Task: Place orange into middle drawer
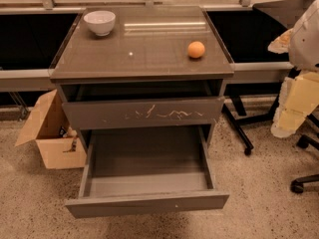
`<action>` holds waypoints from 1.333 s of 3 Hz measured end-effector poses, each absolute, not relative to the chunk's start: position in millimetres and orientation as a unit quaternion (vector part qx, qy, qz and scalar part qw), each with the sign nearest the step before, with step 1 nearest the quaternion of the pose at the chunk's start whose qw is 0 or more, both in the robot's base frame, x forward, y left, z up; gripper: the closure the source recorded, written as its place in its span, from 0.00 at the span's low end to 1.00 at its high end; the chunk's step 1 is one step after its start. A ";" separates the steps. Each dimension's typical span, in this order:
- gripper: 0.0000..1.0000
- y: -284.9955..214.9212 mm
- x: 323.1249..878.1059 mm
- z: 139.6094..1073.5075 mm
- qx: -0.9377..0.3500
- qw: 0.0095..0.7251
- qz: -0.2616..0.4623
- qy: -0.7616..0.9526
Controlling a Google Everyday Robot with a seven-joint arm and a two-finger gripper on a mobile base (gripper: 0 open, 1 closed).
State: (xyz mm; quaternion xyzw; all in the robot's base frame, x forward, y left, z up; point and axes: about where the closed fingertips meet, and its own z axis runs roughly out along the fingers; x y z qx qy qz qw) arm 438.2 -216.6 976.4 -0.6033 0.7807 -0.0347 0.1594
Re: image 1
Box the orange fruit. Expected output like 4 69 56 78
187 41 205 59

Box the black office chair base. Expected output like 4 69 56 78
290 113 319 194

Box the grey drawer cabinet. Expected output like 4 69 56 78
51 6 233 145

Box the open cardboard box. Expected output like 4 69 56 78
15 90 87 169

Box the open grey middle drawer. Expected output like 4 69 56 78
66 125 229 218

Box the black rolling table base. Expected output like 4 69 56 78
222 96 279 155

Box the scratched grey top drawer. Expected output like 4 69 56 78
62 97 224 129

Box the white ceramic bowl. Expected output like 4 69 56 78
84 11 116 36

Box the torn foam chair seat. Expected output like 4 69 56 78
268 0 319 138

